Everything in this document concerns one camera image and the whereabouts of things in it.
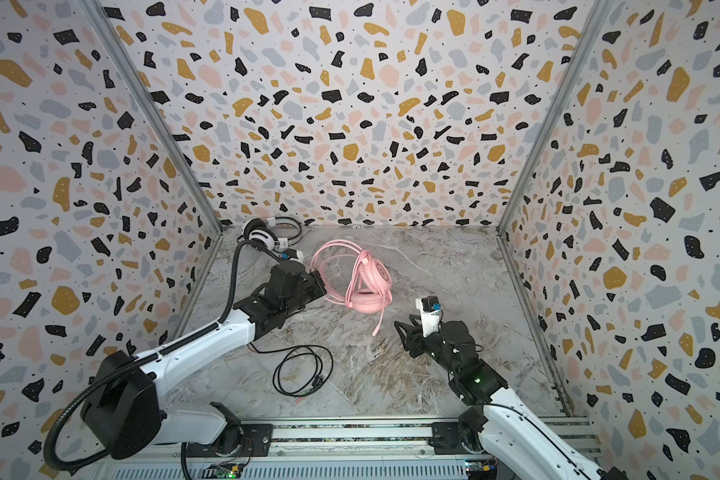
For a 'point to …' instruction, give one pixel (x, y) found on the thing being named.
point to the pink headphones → (341, 246)
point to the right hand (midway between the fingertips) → (399, 317)
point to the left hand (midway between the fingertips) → (330, 273)
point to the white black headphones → (271, 233)
